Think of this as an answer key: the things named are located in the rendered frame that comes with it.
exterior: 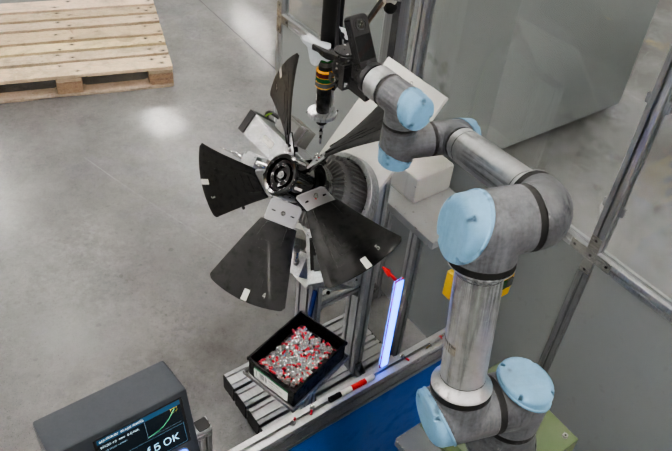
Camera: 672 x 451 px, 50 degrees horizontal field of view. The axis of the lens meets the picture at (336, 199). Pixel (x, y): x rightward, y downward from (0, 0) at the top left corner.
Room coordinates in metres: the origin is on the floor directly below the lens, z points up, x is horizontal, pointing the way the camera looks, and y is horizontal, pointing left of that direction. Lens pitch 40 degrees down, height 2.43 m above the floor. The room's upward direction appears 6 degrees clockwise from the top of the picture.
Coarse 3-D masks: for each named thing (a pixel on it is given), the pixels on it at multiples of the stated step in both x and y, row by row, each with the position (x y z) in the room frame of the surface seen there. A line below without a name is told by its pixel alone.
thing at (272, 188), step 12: (276, 156) 1.55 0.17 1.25; (288, 156) 1.53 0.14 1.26; (276, 168) 1.52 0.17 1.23; (288, 168) 1.50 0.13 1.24; (300, 168) 1.50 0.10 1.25; (324, 168) 1.57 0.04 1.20; (264, 180) 1.51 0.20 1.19; (276, 180) 1.50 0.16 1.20; (288, 180) 1.48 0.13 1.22; (300, 180) 1.47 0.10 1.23; (312, 180) 1.51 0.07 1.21; (324, 180) 1.53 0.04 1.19; (276, 192) 1.46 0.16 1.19; (288, 192) 1.45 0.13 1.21; (300, 192) 1.47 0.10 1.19
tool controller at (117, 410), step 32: (128, 384) 0.80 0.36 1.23; (160, 384) 0.80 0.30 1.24; (64, 416) 0.72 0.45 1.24; (96, 416) 0.72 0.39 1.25; (128, 416) 0.72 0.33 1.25; (160, 416) 0.75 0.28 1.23; (64, 448) 0.65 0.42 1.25; (96, 448) 0.67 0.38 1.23; (128, 448) 0.70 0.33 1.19; (160, 448) 0.72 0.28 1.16; (192, 448) 0.75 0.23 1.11
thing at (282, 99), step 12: (288, 60) 1.80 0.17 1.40; (288, 72) 1.76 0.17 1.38; (288, 84) 1.73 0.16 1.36; (276, 96) 1.81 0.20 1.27; (288, 96) 1.70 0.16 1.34; (276, 108) 1.80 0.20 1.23; (288, 108) 1.67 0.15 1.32; (288, 120) 1.65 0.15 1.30; (288, 132) 1.63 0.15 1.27; (288, 144) 1.65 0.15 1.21
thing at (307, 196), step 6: (306, 192) 1.47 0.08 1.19; (312, 192) 1.48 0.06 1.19; (318, 192) 1.48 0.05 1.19; (324, 192) 1.49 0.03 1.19; (300, 198) 1.45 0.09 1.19; (306, 198) 1.45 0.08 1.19; (312, 198) 1.46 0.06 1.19; (318, 198) 1.46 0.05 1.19; (324, 198) 1.46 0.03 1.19; (330, 198) 1.47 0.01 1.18; (306, 204) 1.43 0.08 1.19; (312, 204) 1.44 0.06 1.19; (318, 204) 1.44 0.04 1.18; (306, 210) 1.41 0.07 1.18
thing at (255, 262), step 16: (256, 224) 1.44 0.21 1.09; (272, 224) 1.44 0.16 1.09; (240, 240) 1.41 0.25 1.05; (256, 240) 1.41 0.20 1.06; (272, 240) 1.42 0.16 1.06; (288, 240) 1.43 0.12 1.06; (240, 256) 1.38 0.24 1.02; (256, 256) 1.38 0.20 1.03; (272, 256) 1.39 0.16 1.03; (288, 256) 1.40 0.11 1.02; (224, 272) 1.36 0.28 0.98; (240, 272) 1.36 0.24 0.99; (256, 272) 1.36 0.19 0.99; (272, 272) 1.36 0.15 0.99; (288, 272) 1.37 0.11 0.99; (224, 288) 1.33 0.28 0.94; (240, 288) 1.33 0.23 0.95; (256, 288) 1.33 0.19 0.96; (272, 288) 1.33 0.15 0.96; (256, 304) 1.30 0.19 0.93; (272, 304) 1.30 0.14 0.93
